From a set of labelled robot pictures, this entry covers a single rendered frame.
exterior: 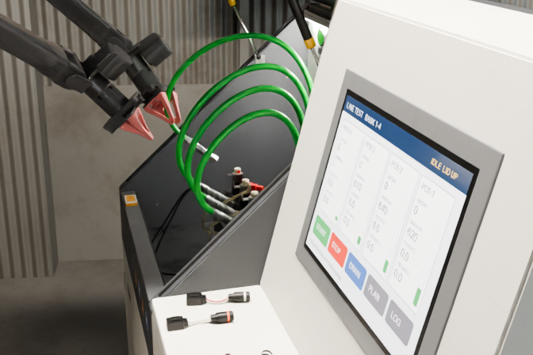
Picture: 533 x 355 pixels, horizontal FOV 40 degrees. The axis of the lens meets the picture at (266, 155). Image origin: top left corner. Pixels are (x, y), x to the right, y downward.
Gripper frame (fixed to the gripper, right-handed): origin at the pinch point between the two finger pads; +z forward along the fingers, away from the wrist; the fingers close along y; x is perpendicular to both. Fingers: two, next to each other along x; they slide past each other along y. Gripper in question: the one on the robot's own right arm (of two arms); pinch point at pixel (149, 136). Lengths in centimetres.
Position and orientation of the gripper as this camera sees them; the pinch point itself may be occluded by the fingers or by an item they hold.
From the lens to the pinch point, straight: 170.6
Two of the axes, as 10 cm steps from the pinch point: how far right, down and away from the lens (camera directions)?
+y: 7.2, -6.6, -2.2
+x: 0.0, -3.2, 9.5
